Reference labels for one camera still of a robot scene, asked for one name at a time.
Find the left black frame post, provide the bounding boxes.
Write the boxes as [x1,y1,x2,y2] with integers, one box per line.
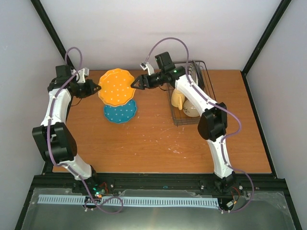
[30,0,67,60]

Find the teal scalloped plate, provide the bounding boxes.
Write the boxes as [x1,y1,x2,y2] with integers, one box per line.
[104,99,138,124]

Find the black frame post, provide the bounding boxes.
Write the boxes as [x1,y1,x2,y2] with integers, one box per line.
[241,0,292,74]
[30,0,67,60]

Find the purple cable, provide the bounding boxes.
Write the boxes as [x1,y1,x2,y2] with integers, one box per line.
[47,47,124,214]
[144,37,255,214]

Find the yellow ceramic mug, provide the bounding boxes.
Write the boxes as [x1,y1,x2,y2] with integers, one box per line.
[171,89,185,110]

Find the left controller board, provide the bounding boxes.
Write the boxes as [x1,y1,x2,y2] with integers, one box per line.
[93,182,108,198]

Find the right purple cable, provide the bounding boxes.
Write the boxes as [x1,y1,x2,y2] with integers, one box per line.
[144,37,255,214]

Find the yellow dotted scalloped plate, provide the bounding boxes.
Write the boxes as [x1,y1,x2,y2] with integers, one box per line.
[98,69,136,107]

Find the dark wire dish rack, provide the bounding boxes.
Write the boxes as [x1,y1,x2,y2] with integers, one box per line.
[166,60,216,126]

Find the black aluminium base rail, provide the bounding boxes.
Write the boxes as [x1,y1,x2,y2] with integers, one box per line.
[33,172,287,199]

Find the light blue cable duct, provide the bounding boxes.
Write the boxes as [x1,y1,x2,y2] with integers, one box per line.
[37,195,219,209]

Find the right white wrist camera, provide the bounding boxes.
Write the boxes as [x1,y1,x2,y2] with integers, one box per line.
[140,62,154,75]

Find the black rimmed striped plate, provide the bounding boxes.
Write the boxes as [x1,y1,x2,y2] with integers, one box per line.
[195,64,205,90]

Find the right black frame post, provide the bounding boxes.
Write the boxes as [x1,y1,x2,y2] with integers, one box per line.
[241,0,292,74]

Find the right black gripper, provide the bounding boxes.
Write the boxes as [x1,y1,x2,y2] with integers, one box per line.
[130,71,164,91]

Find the white floral bowl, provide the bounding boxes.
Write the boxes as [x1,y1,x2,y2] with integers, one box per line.
[182,100,200,117]

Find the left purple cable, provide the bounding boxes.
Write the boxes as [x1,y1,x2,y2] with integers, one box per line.
[47,47,124,214]

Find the right connector wires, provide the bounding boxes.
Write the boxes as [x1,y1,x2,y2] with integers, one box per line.
[225,186,243,208]

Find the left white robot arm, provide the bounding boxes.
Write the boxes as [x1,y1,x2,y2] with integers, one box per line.
[32,65,101,193]

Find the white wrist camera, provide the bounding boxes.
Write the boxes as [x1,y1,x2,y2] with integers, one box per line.
[140,62,154,75]
[77,68,89,83]

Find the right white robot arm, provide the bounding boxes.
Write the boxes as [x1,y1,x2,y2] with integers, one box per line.
[130,52,235,193]

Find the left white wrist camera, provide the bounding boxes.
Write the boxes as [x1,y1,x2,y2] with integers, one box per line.
[77,68,89,83]

